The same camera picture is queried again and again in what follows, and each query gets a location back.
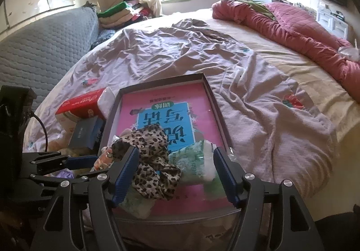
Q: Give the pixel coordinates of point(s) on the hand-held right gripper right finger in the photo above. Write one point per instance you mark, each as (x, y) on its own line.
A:
(225, 176)

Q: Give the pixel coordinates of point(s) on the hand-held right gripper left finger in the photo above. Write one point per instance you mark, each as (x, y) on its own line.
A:
(123, 176)

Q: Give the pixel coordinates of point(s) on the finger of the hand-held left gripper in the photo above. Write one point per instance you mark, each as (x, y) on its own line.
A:
(56, 178)
(81, 161)

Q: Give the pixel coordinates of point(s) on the pale green mesh puff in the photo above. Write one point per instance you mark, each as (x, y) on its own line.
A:
(215, 185)

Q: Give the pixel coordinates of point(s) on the orange plastic-wrapped pack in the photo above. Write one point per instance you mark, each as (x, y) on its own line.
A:
(103, 158)

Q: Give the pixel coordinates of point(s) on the leopard print cloth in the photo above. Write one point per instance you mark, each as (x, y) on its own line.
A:
(152, 161)

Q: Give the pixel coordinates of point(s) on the green white tissue packet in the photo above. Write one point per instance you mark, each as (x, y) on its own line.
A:
(137, 206)
(191, 161)

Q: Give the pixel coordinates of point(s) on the dark cardboard tray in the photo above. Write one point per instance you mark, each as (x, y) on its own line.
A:
(213, 104)

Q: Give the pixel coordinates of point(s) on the dark grey box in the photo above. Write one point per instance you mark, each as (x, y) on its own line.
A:
(85, 133)

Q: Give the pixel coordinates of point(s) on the red tissue box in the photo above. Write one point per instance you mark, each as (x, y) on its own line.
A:
(81, 102)

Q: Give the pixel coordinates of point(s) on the mauve strawberry print quilt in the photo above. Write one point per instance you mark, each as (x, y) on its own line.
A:
(253, 116)

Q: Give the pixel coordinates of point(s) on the grey quilted headboard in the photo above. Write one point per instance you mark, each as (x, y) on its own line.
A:
(42, 51)

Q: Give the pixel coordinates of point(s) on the dark patterned pillow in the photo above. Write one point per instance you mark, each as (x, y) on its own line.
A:
(102, 38)

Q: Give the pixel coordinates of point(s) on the cream bed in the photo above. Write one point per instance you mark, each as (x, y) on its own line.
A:
(309, 71)

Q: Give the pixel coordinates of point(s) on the stack of folded clothes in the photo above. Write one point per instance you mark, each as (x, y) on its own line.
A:
(123, 12)

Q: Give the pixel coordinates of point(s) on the pink quilt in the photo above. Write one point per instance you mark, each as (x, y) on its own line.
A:
(295, 29)

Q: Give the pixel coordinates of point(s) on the green cloth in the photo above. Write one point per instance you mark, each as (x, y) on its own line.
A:
(257, 7)

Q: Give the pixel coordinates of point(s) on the clear plastic bag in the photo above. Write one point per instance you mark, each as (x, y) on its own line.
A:
(348, 52)

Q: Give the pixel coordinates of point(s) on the white drawer cabinet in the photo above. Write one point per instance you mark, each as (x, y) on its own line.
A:
(333, 23)

